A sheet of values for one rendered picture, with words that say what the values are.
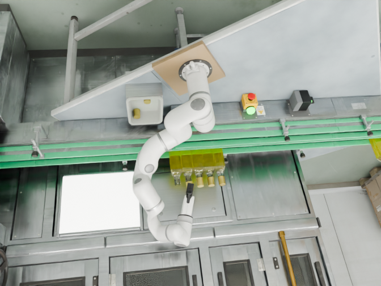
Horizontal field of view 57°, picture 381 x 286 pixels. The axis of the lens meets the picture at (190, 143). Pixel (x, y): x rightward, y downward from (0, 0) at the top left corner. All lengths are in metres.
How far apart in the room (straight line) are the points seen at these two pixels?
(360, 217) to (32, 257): 4.76
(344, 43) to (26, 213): 1.76
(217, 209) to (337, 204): 3.94
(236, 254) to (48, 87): 1.52
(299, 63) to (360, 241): 4.16
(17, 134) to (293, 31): 1.43
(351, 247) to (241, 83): 4.11
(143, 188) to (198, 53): 0.62
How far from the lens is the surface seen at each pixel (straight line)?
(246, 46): 1.62
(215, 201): 1.94
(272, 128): 1.91
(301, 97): 1.95
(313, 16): 1.61
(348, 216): 5.73
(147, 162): 1.43
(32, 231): 2.00
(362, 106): 2.18
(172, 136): 1.43
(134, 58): 2.50
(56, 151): 1.92
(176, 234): 1.60
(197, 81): 1.55
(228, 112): 1.88
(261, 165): 2.12
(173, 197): 1.92
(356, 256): 5.58
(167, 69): 1.62
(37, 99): 2.38
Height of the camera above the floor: 1.84
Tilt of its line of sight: 29 degrees down
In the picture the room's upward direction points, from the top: 172 degrees clockwise
